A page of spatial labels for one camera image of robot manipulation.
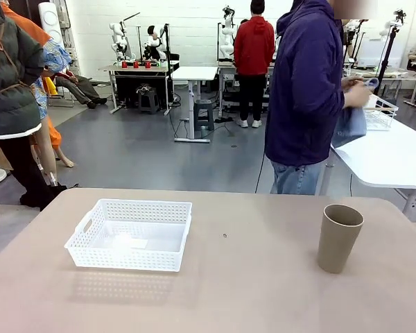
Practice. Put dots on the person's right hand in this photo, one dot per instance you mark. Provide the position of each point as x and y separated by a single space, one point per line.
358 95

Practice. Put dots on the person's left hand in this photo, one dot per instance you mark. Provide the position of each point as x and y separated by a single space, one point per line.
350 82

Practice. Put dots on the blue cloth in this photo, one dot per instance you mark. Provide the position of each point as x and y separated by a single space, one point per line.
352 125

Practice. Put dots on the white perforated plastic basket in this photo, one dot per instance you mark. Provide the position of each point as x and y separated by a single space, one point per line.
90 253

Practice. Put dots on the person's right forearm purple sleeve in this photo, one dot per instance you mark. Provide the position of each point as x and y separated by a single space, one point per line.
334 98

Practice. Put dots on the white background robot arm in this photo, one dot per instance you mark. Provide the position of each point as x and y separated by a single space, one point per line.
119 41
227 38

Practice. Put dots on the white monitor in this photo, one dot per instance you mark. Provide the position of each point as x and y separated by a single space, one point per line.
371 52

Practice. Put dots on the person in purple hoodie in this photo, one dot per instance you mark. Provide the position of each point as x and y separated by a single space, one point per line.
301 86

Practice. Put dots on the white rounded table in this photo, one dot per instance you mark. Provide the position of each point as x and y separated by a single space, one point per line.
391 156

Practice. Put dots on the person in red hoodie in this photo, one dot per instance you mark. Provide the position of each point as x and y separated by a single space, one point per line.
253 48

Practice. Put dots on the wooden-top work desk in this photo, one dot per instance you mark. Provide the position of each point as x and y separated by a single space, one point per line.
229 64

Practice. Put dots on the black floor power strip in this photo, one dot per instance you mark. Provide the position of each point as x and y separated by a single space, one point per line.
224 119

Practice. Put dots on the dark grey step stool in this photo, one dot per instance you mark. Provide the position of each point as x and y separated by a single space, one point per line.
204 114

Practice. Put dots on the white height-adjustable desk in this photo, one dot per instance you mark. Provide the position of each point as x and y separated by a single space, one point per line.
194 74

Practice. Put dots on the white background robot with black parts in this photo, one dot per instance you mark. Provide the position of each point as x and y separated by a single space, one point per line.
155 41

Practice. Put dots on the dark grey plastic stool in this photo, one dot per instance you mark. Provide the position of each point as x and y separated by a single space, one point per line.
148 100

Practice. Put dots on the seated person in dark trousers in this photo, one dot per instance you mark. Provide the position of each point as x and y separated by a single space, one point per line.
78 86

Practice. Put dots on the figure in orange clothes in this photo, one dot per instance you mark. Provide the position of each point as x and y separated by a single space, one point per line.
52 59

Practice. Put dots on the person in green jacket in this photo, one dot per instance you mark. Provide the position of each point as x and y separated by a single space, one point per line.
10 86

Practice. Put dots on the black camera tripod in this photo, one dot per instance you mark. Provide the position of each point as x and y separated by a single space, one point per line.
388 55

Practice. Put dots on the desk with black frame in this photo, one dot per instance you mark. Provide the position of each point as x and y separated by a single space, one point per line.
138 69

